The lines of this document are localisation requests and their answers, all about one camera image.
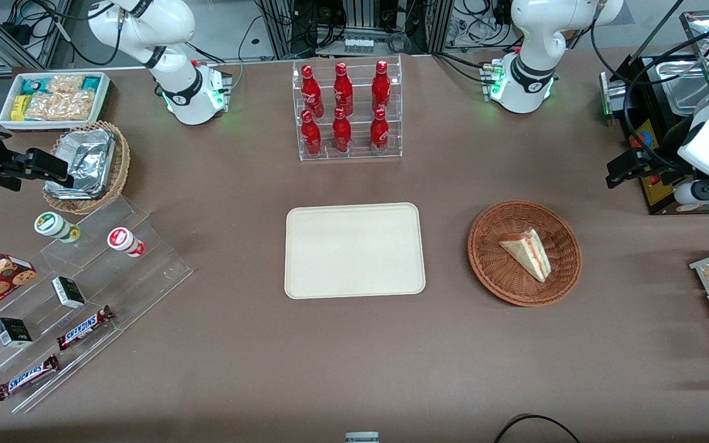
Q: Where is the clear acrylic stepped stand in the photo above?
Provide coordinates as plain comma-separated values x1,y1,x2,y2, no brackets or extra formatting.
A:
0,196,194,414

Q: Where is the red lid yogurt cup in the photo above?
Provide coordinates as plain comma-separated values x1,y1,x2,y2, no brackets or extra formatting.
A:
106,227,146,258

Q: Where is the white rectangular snack bin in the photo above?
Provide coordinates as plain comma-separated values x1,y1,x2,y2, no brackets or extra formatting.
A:
0,71,112,131

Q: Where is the aluminium equipment frame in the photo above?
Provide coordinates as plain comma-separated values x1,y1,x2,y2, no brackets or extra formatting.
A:
256,0,454,59

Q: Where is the small clear cracker bag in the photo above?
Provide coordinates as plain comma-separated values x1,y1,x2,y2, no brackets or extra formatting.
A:
47,75,84,94

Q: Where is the Snickers chocolate bar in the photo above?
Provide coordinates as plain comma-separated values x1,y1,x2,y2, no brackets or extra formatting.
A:
56,305,115,351
0,354,61,402

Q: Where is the small black carton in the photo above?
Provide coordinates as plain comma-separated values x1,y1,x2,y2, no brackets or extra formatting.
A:
0,317,33,348
52,276,86,309

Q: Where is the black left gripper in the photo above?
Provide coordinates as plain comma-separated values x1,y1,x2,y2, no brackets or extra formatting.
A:
606,145,700,189

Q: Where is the large clear cracker bag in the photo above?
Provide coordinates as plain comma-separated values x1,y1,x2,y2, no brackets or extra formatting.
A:
25,91,95,121

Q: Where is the black countertop machine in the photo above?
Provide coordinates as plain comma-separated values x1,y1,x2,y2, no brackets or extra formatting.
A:
601,9,709,216

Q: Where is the beige plastic tray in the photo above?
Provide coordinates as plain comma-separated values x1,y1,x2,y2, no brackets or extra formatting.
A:
284,202,427,300

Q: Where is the stainless steel pan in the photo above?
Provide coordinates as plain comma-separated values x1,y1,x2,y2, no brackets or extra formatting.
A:
653,55,709,118

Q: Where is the light wicker basket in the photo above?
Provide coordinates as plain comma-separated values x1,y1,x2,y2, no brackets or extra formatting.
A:
42,121,131,215

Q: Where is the clear acrylic bottle rack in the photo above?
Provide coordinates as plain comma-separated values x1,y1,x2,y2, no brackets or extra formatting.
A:
292,54,403,162

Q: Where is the triangular sandwich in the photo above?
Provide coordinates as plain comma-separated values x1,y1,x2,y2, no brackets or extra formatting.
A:
499,228,552,284

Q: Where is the black table cable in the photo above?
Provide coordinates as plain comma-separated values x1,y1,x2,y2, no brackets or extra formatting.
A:
493,413,583,443

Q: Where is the aluminium foil container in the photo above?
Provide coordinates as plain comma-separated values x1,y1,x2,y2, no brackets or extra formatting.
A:
44,129,115,201

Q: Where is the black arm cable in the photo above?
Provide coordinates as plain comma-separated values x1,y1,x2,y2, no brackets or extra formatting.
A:
622,25,709,161

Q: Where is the green lid yogurt cup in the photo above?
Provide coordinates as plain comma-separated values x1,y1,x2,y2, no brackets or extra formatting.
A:
34,212,81,244

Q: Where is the brown wicker basket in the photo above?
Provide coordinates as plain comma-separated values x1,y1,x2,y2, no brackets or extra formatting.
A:
467,200,583,307

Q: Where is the red cola bottle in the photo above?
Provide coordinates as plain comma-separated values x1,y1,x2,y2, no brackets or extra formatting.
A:
300,64,324,119
332,107,353,154
370,108,390,153
301,110,322,156
333,62,355,118
371,60,391,113

